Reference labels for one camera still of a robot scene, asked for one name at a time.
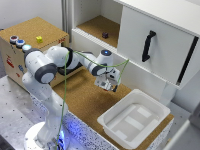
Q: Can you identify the green cable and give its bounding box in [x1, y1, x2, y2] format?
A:
[55, 50, 130, 150]

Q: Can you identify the white cabinet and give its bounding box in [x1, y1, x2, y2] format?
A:
[71, 0, 200, 108]

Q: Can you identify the purple block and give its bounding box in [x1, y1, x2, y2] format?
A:
[101, 31, 109, 39]

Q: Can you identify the red button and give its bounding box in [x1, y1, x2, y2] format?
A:
[9, 35, 19, 45]

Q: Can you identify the wooden drawer box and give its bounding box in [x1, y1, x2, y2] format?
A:
[0, 16, 85, 90]

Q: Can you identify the white sliding door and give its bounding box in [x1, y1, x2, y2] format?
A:
[116, 5, 200, 89]

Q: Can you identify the blue button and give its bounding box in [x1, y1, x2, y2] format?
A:
[15, 38, 26, 49]

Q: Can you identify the white plastic box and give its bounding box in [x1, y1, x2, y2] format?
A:
[96, 88, 172, 150]

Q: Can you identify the black door handle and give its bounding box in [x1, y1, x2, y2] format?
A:
[141, 30, 157, 63]

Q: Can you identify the yellow block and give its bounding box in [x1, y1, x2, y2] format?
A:
[35, 35, 44, 44]

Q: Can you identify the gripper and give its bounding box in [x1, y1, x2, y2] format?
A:
[94, 67, 120, 92]

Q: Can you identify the green button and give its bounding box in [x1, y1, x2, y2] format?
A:
[21, 43, 33, 53]

